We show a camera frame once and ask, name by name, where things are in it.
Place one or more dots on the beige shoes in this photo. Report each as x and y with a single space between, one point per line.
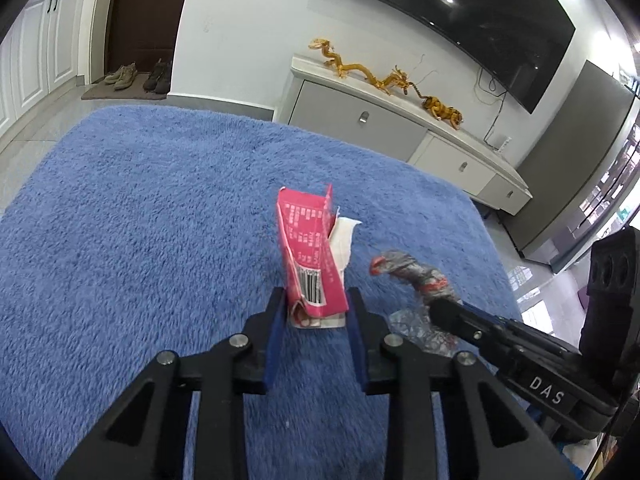
123 78

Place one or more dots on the brown door mat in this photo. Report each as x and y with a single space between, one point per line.
136 92

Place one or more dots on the white cupboard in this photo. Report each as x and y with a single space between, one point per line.
38 55

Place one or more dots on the blue fluffy blanket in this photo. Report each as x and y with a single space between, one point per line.
150 228

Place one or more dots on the dark brown door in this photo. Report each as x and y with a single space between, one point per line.
142 32

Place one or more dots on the white power strip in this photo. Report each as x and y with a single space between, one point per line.
503 144

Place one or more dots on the dark shoes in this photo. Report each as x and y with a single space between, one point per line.
159 79

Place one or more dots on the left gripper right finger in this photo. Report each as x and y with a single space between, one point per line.
448 416

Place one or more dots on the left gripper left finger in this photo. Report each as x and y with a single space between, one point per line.
180 406

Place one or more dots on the grey red wrapper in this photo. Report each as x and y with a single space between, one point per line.
430 284

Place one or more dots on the pink snack wrapper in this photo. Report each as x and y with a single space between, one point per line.
316 246

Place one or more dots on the golden dragon figurine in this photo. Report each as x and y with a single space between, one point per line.
395 79

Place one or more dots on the grey refrigerator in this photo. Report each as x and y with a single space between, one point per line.
577 171

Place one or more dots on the white grey TV cabinet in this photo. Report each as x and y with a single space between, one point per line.
352 111

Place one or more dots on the black wall television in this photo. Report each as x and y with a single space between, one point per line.
519 42

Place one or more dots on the golden tiger figurine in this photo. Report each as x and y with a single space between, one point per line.
437 109

